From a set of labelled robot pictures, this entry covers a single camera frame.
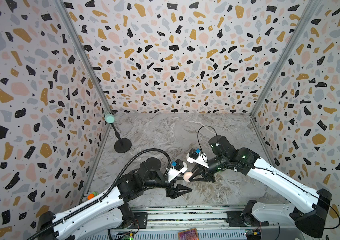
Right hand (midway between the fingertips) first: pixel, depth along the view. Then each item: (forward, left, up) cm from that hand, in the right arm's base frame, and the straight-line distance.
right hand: (190, 175), depth 63 cm
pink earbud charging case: (0, +1, +1) cm, 2 cm away
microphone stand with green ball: (+29, +44, -24) cm, 58 cm away
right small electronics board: (-18, -31, -27) cm, 45 cm away
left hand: (-3, 0, 0) cm, 3 cm away
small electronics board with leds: (-20, +28, -25) cm, 42 cm away
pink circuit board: (-18, -1, -23) cm, 30 cm away
